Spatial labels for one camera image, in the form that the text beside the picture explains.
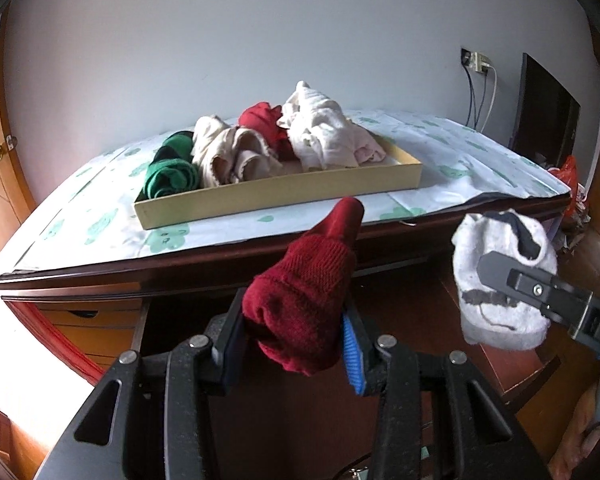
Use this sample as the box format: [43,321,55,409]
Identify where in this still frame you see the grey underwear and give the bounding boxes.
[452,209,557,351]

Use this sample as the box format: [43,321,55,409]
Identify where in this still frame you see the dark red underwear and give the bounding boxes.
[242,197,364,376]

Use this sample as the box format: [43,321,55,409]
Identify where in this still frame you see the green underwear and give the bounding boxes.
[138,130,200,200]

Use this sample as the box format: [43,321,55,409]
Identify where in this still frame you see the beige dotted underwear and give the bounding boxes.
[192,116,284,188]

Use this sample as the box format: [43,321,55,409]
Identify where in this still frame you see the white dotted underwear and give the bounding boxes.
[278,80,375,172]

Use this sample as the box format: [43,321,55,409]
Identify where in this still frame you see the bright red underwear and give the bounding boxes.
[238,102,297,162]

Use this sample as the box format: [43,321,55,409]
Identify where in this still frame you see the pale pink underwear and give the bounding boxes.
[353,138,386,165]

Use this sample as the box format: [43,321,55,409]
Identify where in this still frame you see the dark wooden dresser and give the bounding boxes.
[0,212,560,479]

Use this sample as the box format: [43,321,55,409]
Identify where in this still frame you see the red plastic bag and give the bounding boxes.
[548,155,579,216]

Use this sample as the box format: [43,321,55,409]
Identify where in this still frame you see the black monitor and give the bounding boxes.
[508,52,581,168]

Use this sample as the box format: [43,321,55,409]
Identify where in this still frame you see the white green-patterned table cloth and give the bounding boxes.
[0,110,568,276]

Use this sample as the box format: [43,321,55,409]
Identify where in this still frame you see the shallow gold cardboard tray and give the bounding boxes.
[134,134,422,230]

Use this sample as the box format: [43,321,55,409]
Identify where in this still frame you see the power cables on wall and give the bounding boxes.
[462,64,499,134]

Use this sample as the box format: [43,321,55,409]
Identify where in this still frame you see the wall power outlet with plugs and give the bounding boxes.
[460,48,492,73]

